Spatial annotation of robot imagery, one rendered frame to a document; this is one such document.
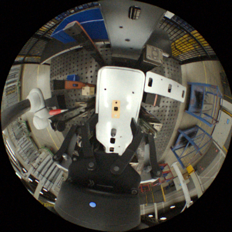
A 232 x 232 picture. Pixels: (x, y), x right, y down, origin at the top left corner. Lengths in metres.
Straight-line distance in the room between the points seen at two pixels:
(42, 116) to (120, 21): 0.77
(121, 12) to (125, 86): 0.28
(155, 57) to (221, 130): 7.81
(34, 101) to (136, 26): 0.74
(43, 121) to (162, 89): 0.90
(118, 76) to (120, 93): 0.08
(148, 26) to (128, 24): 0.05
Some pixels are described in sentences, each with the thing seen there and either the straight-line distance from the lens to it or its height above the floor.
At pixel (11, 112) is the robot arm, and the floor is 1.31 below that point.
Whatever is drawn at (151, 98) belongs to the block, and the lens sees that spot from 0.38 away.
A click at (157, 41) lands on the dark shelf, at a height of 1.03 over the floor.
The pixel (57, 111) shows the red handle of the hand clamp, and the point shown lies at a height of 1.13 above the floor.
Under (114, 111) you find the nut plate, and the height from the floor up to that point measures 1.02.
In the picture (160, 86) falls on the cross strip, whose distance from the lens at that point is 0.37.
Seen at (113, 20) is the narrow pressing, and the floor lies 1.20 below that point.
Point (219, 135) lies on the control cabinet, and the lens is 8.04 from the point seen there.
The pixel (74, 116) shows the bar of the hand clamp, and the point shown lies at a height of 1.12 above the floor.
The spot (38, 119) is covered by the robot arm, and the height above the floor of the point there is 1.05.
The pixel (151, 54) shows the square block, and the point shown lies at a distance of 0.33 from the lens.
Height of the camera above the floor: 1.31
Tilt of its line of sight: 69 degrees down
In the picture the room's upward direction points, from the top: 173 degrees counter-clockwise
